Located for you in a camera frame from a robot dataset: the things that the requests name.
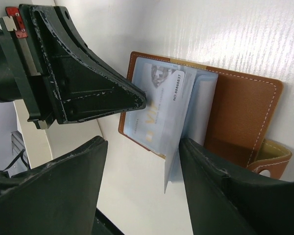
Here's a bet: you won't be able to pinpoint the blue patterned credit card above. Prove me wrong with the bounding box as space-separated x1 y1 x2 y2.
123 62 196 155

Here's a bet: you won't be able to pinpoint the white oblong plastic tray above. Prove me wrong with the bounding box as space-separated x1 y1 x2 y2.
14 100 102 168

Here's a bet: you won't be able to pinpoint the brown leather card holder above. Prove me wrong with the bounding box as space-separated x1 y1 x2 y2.
119 51 292 183

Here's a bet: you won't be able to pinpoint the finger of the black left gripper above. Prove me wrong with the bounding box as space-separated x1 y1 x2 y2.
19 4 147 124

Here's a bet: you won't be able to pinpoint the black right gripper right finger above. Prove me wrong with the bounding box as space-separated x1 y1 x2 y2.
179 139 294 235

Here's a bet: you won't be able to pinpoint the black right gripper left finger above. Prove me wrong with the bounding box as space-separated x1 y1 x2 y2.
0 136 108 235

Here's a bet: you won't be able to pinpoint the aluminium front rail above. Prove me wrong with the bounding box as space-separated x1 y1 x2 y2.
11 131 30 171

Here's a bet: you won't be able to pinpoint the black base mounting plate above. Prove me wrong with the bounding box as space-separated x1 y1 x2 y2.
91 208 124 235

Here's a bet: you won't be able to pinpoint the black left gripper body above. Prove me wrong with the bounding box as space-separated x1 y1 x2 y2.
0 6 55 129

